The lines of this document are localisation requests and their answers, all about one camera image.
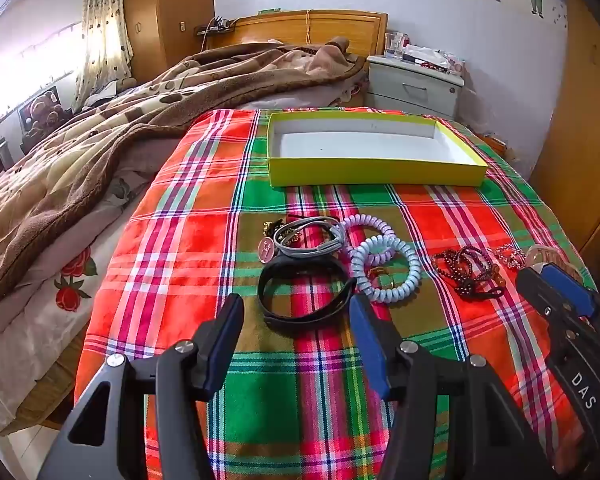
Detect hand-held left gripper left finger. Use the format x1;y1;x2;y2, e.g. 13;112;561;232
37;293;245;480

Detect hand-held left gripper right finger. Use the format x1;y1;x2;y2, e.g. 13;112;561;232
349;293;556;480

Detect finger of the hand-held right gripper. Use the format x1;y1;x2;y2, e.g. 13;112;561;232
517;265;564;331
539;262;596;317

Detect pink bead bracelet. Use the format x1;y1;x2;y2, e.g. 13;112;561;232
490;242;527;270

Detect black band bracelet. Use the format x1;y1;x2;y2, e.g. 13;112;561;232
257;261;357;332

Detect light blue coil hair tie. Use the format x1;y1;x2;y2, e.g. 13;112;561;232
351;236;425;303

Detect grey hair bands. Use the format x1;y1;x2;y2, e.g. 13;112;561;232
271;216;348;261

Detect purple coil hair tie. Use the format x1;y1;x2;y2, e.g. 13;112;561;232
341;214;396;267

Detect yellow-green cardboard box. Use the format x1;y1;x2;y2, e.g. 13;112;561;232
266;111;489;188

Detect red green plaid cloth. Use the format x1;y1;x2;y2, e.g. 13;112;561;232
74;106;598;480

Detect wooden cabinet door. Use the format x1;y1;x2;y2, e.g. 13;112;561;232
530;0;600;291

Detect floral bedsheet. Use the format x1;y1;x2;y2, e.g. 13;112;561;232
0;135;181;436

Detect grey nightstand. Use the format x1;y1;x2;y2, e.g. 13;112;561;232
366;55;466;121

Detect brown patterned blanket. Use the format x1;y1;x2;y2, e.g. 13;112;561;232
0;37;368;313

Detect clutter on nightstand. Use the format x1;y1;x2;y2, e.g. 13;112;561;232
402;44;466;75

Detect clear glass cup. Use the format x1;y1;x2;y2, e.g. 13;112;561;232
384;32;410;58

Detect power strip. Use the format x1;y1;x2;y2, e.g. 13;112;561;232
195;16;232;37

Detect wooden bed headboard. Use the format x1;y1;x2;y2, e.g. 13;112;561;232
202;10;389;58

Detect window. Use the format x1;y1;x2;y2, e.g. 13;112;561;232
0;20;86;126

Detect wooden wardrobe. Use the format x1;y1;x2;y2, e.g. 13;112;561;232
121;0;216;83

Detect spotted curtain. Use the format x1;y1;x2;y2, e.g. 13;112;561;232
72;0;135;111

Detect gold ring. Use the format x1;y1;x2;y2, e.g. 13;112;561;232
367;267;396;294

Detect dark red bead bracelet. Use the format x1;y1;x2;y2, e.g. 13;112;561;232
431;246;506;302

